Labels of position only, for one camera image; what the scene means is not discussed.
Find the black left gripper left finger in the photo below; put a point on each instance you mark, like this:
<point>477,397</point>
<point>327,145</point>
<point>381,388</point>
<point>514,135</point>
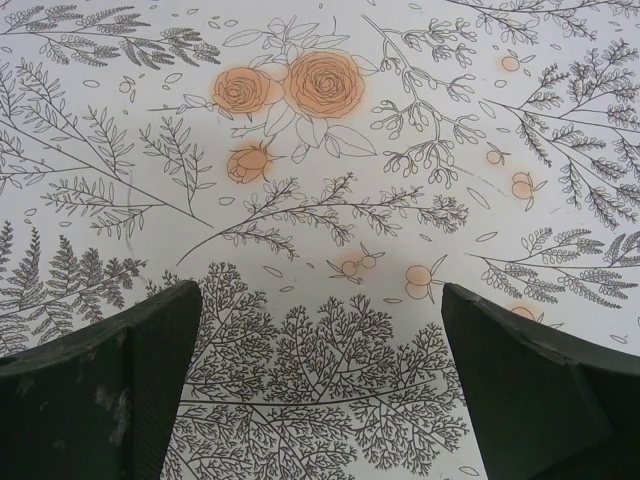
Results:
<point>75,400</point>

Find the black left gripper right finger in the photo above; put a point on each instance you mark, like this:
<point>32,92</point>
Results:
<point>540,400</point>

